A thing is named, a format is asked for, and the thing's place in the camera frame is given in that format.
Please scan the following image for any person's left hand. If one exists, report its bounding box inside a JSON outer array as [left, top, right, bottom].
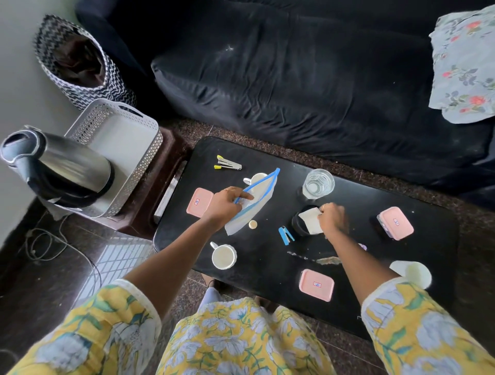
[[204, 186, 255, 232]]

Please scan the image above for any person's right hand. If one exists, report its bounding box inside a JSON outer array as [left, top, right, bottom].
[[317, 202, 349, 238]]

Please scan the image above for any clear blue-zip plastic bag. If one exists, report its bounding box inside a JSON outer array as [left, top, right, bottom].
[[225, 168, 281, 236]]

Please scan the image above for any person's left forearm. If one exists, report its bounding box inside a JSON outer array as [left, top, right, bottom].
[[124, 216, 229, 320]]

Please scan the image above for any person's right forearm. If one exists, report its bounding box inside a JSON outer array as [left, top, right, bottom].
[[326, 228, 401, 306]]

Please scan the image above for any white ribbed mug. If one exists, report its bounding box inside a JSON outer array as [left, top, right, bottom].
[[243, 172, 269, 187], [210, 241, 237, 270]]

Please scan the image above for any black round cup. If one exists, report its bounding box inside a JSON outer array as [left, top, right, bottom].
[[291, 209, 324, 237]]

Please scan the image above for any clear glass of water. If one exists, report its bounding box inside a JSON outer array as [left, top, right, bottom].
[[302, 168, 335, 200]]

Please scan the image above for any yellow and grey stapler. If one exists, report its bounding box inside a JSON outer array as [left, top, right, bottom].
[[214, 155, 243, 171]]

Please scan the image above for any metal spoon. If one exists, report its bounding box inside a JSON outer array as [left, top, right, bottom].
[[287, 251, 343, 267]]

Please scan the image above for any pink container lid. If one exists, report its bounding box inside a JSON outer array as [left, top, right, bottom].
[[186, 188, 214, 218]]

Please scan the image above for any pink lidded container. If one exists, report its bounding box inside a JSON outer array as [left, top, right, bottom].
[[377, 207, 415, 241], [299, 269, 335, 303]]

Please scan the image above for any brown plastic stool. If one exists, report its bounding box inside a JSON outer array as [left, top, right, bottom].
[[97, 125, 194, 241]]

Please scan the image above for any white plastic cup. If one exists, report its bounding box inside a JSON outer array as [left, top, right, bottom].
[[389, 260, 432, 290]]

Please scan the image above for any white perforated plastic basket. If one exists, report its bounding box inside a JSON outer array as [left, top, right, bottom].
[[63, 98, 164, 219]]

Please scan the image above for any dark blue sofa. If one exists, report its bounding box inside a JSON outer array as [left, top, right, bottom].
[[75, 0, 495, 198]]

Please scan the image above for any steel electric kettle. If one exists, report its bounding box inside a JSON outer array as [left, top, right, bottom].
[[0, 125, 116, 209]]

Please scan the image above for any black white zigzag basket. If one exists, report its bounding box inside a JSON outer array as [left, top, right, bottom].
[[33, 14, 137, 113]]

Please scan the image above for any floral light blue cloth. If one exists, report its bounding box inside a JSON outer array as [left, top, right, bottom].
[[428, 4, 495, 124]]

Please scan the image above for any white cable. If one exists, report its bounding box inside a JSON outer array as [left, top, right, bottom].
[[23, 210, 102, 295]]

